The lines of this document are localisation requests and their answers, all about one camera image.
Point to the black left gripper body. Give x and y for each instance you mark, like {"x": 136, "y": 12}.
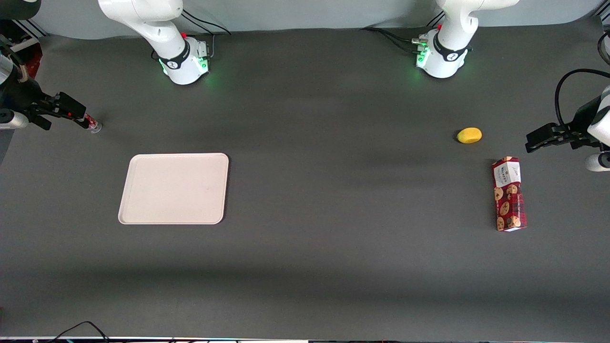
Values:
{"x": 578, "y": 122}

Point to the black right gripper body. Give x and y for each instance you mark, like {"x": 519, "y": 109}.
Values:
{"x": 24, "y": 97}

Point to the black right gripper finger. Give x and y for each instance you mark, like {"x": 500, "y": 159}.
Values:
{"x": 82, "y": 122}
{"x": 69, "y": 104}

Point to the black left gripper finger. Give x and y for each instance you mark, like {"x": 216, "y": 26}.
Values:
{"x": 541, "y": 142}
{"x": 549, "y": 127}

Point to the red coke bottle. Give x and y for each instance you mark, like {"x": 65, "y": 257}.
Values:
{"x": 93, "y": 125}

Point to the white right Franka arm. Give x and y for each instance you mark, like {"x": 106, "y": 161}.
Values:
{"x": 157, "y": 28}

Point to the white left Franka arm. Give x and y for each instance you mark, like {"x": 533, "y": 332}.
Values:
{"x": 450, "y": 47}

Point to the beige plastic tray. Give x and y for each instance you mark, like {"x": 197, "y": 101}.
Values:
{"x": 174, "y": 188}

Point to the red box behind table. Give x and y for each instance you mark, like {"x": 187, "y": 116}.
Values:
{"x": 32, "y": 59}

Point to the red cookie box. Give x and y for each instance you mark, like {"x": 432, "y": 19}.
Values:
{"x": 509, "y": 195}

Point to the yellow lemon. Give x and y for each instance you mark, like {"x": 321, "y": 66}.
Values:
{"x": 469, "y": 135}

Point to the dark grey table mat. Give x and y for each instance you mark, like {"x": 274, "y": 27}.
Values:
{"x": 333, "y": 190}

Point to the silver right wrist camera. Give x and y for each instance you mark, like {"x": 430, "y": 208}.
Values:
{"x": 12, "y": 119}

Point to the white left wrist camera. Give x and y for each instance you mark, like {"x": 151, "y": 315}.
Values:
{"x": 597, "y": 162}

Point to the aluminium frame rail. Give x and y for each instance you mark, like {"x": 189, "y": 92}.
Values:
{"x": 29, "y": 26}

